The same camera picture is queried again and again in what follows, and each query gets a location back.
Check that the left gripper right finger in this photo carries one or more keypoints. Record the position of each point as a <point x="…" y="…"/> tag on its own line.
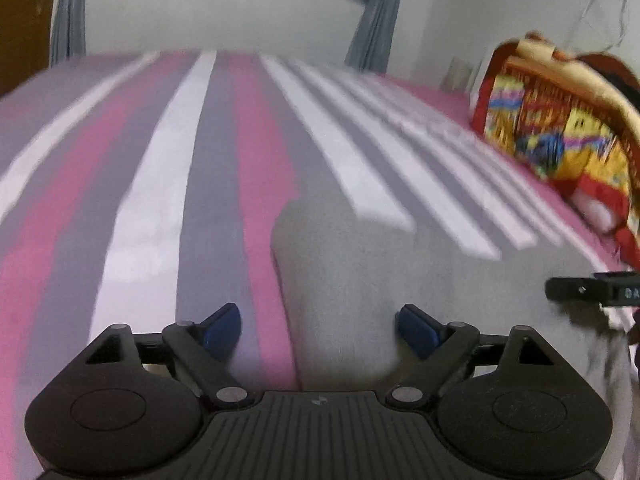
<point x="441" y="349"/>

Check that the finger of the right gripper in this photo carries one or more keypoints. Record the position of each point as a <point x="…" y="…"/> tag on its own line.
<point x="575" y="289"/>

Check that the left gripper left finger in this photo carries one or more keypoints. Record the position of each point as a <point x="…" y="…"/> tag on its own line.
<point x="202" y="350"/>

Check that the grey sweatpants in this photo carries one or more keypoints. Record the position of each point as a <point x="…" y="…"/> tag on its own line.
<point x="366" y="302"/>

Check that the colourful folded blanket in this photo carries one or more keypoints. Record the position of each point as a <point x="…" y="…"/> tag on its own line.
<point x="581" y="148"/>

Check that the striped pink purple bedsheet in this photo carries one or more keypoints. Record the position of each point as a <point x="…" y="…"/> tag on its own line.
<point x="153" y="189"/>

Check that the cream patterned folded blanket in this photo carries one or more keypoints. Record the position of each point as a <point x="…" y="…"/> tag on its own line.
<point x="606" y="79"/>

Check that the right grey curtain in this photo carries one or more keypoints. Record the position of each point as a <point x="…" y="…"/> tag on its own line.
<point x="372" y="42"/>

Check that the grey curtain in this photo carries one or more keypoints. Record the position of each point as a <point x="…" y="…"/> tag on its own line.
<point x="68" y="31"/>
<point x="372" y="42"/>

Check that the left grey curtain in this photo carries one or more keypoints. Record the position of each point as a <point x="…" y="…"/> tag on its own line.
<point x="68" y="31"/>

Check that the brown wooden door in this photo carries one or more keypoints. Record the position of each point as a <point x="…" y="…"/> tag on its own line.
<point x="24" y="40"/>

